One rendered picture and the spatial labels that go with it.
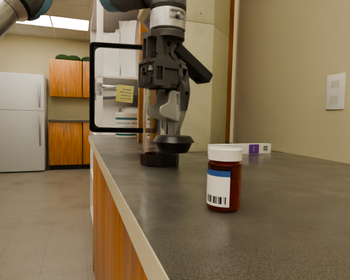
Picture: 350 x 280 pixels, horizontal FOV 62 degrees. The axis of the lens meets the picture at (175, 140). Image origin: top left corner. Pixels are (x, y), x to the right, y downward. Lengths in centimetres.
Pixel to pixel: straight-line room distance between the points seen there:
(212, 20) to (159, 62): 60
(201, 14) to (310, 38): 40
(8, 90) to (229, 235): 579
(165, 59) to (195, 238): 38
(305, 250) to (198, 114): 82
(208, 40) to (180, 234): 90
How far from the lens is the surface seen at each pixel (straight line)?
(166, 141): 60
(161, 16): 63
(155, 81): 58
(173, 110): 60
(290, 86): 125
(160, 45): 61
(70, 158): 607
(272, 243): 32
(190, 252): 29
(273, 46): 138
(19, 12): 96
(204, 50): 112
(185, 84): 60
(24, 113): 595
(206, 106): 110
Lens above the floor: 106
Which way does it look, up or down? 4 degrees down
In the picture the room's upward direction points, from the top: 1 degrees clockwise
